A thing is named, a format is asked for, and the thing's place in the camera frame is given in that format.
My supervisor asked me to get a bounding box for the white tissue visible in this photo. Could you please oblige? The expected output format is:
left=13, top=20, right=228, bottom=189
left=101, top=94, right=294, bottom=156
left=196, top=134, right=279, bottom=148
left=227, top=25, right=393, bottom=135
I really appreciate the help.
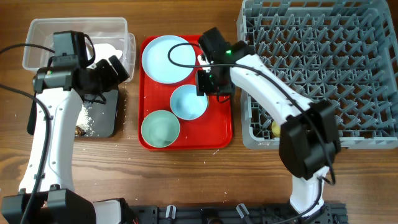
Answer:
left=86, top=42, right=123, bottom=68

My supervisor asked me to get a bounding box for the light blue bowl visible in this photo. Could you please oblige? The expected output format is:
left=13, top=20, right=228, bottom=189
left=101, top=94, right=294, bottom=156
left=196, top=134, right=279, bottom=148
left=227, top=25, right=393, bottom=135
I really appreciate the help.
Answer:
left=170, top=85, right=209, bottom=121

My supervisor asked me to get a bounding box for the light blue plate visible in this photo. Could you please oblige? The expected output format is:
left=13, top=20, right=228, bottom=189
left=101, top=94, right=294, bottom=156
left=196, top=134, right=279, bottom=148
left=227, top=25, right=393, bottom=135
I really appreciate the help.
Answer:
left=141, top=35, right=197, bottom=84

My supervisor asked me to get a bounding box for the brown food scrap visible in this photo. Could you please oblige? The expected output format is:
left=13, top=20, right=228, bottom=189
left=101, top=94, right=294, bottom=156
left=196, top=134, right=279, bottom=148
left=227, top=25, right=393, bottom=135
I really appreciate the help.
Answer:
left=75, top=126, right=86, bottom=136

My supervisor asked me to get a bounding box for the green bowl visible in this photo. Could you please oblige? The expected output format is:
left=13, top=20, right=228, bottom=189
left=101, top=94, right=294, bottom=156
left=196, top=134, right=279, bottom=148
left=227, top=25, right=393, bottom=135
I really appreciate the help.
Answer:
left=141, top=110, right=180, bottom=148

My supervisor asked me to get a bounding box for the yellow cup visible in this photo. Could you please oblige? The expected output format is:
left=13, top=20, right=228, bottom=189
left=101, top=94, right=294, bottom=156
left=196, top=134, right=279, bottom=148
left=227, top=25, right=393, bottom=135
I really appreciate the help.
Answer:
left=271, top=121, right=281, bottom=138

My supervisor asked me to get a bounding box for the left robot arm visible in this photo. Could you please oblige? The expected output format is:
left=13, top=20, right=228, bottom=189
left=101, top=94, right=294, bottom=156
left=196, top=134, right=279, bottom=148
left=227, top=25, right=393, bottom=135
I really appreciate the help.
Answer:
left=1, top=55, right=134, bottom=223

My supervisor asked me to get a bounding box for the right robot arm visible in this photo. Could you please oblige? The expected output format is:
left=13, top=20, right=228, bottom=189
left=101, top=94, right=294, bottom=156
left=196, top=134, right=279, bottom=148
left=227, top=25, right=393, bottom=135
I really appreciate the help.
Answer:
left=198, top=38, right=341, bottom=219

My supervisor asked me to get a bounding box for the black waste tray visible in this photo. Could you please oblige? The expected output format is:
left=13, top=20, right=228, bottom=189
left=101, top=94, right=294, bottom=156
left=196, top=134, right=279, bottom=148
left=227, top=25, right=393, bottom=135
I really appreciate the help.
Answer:
left=27, top=88, right=119, bottom=139

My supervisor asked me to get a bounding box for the grey dishwasher rack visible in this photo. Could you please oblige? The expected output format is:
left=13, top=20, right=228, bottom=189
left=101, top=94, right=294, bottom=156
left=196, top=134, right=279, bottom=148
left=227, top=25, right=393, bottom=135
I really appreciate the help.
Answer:
left=236, top=0, right=397, bottom=149

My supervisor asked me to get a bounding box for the red plastic tray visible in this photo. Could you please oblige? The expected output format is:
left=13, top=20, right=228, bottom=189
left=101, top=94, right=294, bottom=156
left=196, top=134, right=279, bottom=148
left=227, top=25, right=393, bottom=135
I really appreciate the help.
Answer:
left=138, top=34, right=233, bottom=152

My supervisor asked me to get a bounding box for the white rice pile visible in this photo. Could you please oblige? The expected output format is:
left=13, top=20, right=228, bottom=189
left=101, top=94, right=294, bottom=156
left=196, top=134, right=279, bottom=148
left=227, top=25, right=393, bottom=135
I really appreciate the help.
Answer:
left=76, top=106, right=94, bottom=136

